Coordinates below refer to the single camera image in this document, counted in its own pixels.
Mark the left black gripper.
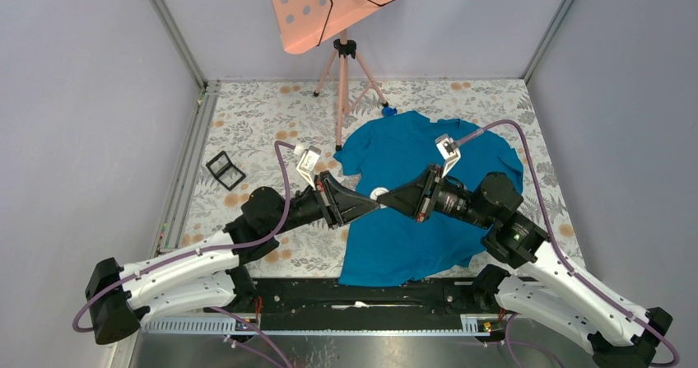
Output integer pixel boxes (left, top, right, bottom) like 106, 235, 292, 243
271, 171, 381, 235

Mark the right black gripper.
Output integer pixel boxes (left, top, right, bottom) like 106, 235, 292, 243
375, 162, 492, 228

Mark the round white pin badge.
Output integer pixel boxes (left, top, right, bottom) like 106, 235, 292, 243
370, 187, 389, 201

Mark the blue t-shirt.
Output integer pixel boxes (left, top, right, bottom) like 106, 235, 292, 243
334, 111, 524, 287

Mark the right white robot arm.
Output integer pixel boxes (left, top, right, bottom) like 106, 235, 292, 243
377, 165, 672, 367

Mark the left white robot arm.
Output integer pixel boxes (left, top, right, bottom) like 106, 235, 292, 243
85, 171, 379, 345

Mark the small blue brooch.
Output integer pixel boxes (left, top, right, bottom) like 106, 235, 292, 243
381, 106, 398, 117

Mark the floral patterned table mat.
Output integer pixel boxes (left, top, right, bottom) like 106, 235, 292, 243
160, 79, 584, 277

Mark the pink music stand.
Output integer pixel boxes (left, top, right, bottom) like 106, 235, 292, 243
271, 0, 398, 151

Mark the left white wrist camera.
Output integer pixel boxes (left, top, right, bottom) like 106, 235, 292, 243
293, 144, 321, 189

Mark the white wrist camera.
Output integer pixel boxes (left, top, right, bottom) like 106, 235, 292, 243
435, 134, 461, 178
293, 144, 321, 189

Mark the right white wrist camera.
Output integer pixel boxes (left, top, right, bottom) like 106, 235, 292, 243
435, 134, 461, 178

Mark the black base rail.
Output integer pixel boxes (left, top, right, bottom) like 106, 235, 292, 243
158, 276, 524, 334

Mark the black square frame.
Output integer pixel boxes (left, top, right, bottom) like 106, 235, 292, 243
206, 151, 246, 191

